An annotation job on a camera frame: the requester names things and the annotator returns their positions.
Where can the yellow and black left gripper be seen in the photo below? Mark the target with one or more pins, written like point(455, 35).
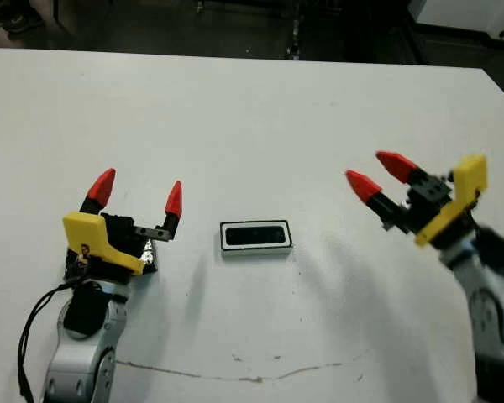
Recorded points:
point(96, 247)

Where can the yellow and black right gripper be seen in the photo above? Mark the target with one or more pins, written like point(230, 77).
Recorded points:
point(449, 210)

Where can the white camera box base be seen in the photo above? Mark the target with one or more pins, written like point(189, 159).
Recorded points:
point(256, 254)

